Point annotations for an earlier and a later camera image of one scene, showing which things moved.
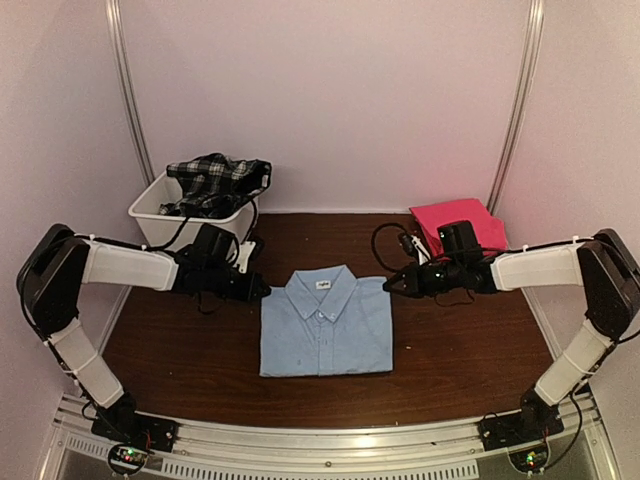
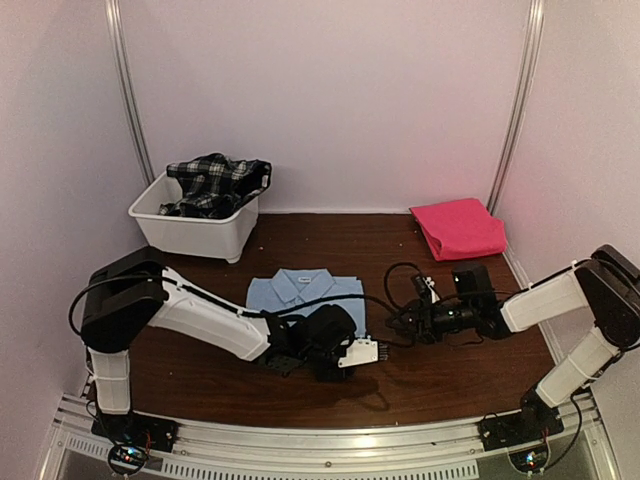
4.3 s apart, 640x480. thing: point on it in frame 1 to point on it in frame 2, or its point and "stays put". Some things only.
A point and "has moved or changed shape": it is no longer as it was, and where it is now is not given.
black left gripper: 247,292 to 330,376
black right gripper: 414,283 to 421,314
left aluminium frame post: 117,42 stays put
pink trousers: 489,230 stays put
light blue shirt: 326,321 has moved or changed shape
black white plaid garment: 216,186 stays put
